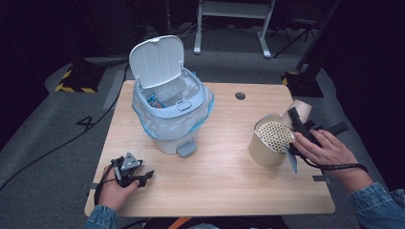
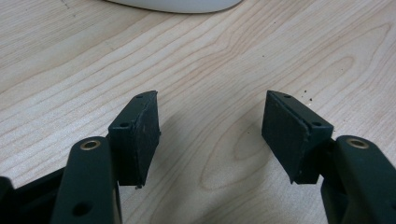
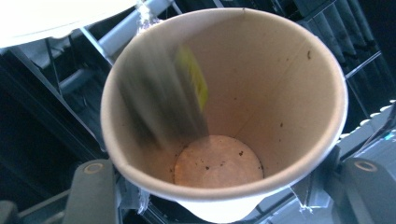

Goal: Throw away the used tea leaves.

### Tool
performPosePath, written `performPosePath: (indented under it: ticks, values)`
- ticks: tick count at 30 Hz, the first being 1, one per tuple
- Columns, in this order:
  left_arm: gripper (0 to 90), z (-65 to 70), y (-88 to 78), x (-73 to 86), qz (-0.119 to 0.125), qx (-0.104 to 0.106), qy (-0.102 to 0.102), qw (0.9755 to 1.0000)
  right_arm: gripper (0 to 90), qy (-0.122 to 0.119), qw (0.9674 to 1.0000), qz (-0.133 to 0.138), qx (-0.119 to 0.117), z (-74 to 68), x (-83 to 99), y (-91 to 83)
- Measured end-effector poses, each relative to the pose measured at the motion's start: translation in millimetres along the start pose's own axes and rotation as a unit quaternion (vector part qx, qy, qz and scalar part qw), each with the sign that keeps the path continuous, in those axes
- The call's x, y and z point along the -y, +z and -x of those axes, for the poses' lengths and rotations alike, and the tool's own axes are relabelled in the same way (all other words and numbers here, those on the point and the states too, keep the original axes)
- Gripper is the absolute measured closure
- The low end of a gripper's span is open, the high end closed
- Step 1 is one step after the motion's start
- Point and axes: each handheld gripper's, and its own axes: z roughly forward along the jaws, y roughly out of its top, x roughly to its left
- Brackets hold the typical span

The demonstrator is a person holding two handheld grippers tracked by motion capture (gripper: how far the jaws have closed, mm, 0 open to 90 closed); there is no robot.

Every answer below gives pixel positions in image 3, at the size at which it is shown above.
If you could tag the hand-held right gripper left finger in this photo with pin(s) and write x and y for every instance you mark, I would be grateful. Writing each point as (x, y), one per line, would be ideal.
(91, 193)

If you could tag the white metal desk frame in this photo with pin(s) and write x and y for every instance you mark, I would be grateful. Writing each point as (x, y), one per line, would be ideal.
(130, 29)

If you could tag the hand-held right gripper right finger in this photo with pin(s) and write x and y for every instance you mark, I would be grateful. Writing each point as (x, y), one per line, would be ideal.
(367, 193)

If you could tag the used tea bag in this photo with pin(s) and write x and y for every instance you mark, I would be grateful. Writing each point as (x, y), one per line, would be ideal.
(162, 102)

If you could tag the brown paper cup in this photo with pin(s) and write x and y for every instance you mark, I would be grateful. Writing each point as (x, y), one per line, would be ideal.
(264, 93)

